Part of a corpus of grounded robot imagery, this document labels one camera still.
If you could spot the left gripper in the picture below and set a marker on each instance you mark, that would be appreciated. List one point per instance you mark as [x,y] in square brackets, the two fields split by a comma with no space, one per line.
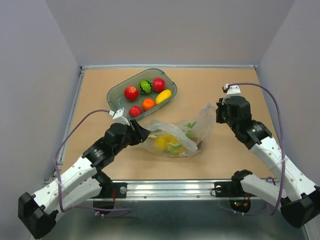
[139,134]

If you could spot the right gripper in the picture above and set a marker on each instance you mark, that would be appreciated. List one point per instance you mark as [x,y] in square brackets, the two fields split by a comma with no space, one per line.
[222,103]

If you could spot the clear plastic bag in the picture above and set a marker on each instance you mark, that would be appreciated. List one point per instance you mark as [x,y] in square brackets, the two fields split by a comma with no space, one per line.
[188,132]

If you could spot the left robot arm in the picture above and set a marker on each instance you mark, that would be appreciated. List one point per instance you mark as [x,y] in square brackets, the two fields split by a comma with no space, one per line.
[40,211]

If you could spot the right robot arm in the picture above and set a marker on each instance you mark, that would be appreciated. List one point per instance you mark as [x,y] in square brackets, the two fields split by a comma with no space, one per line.
[297,197]

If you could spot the orange toy fruit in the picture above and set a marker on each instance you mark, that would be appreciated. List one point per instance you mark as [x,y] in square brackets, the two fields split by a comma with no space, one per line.
[147,104]

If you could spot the green fruit in bag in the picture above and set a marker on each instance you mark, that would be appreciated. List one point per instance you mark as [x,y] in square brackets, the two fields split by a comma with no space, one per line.
[175,149]

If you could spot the red toy strawberry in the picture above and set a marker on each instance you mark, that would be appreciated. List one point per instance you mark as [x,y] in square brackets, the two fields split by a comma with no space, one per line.
[135,111]

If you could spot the grey-green plastic basin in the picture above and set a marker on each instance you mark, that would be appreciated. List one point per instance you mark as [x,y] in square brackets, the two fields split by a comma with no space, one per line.
[116,95]

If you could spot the red apple left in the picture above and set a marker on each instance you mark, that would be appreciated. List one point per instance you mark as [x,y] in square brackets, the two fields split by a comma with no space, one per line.
[131,93]

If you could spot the red apple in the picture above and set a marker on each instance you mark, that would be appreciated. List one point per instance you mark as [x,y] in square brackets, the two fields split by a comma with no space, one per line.
[131,93]
[158,84]

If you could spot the yellow toy mango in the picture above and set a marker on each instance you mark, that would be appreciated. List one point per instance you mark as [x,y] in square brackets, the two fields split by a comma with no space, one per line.
[163,95]

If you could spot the green toy watermelon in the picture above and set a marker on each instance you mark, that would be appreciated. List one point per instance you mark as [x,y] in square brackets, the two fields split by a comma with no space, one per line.
[145,87]

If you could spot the red apple right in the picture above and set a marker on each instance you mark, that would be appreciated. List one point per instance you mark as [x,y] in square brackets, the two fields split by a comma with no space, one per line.
[158,84]

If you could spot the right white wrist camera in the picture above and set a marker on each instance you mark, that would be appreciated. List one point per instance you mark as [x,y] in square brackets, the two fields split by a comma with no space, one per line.
[231,90]

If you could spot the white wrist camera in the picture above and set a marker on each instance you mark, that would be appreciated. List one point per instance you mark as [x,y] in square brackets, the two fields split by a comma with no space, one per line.
[231,90]
[119,116]

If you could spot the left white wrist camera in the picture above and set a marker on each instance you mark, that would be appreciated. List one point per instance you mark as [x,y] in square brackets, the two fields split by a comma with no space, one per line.
[119,116]

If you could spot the aluminium front rail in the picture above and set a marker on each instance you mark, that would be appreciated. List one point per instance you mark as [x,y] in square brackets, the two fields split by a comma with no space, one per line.
[147,190]

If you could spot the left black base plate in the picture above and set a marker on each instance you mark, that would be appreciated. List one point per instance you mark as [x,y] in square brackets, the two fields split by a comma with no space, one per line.
[116,190]

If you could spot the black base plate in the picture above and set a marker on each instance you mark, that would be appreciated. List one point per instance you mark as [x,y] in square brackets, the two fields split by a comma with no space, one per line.
[225,189]
[116,190]

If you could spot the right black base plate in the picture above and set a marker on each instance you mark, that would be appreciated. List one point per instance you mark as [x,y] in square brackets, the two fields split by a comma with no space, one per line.
[225,189]

